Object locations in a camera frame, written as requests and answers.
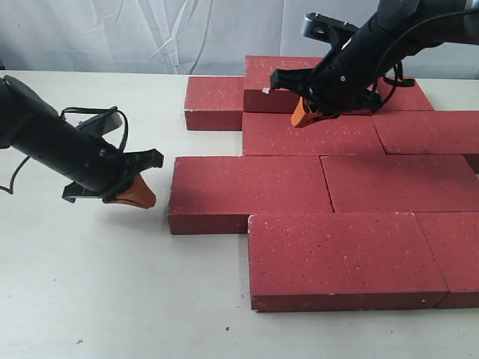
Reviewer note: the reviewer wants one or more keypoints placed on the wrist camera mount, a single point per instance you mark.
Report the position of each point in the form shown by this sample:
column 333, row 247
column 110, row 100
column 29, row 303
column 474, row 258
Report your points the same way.
column 101, row 124
column 325, row 29

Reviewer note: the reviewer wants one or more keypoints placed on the red brick with white specks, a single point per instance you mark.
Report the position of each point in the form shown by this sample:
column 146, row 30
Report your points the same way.
column 266, row 134

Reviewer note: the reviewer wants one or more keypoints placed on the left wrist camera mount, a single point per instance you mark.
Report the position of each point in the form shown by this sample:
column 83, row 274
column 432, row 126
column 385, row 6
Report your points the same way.
column 101, row 124

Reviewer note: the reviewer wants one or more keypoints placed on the red brick middle row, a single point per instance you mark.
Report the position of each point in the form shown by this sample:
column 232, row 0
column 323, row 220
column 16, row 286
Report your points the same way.
column 401, row 183

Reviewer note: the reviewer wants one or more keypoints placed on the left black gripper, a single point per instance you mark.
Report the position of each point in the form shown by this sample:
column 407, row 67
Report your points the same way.
column 98, row 167

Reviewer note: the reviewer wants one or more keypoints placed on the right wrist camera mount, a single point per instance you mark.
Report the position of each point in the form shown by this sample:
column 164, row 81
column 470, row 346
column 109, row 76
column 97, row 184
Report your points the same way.
column 325, row 29

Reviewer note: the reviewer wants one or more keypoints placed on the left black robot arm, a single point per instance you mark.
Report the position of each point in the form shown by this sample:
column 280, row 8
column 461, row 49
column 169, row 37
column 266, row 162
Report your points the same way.
column 22, row 112

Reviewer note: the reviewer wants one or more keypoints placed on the red brick under back stack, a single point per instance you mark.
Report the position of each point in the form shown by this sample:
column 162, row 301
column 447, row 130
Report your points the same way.
column 214, row 103

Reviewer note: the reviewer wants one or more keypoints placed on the white fabric backdrop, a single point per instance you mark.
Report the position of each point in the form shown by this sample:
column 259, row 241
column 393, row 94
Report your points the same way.
column 175, row 37

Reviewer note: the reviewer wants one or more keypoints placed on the red brick right row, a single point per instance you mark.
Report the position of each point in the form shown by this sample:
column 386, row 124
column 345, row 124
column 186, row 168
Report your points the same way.
column 428, row 132

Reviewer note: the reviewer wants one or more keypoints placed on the red brick row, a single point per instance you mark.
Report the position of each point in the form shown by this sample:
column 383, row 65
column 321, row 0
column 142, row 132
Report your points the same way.
column 428, row 132
column 401, row 183

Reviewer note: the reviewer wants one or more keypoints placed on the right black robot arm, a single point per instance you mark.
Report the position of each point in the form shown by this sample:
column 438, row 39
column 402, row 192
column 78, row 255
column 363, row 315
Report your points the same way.
column 416, row 25

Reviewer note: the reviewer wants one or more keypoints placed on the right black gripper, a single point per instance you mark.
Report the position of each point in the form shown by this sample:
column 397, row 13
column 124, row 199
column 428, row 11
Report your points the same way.
column 365, row 48

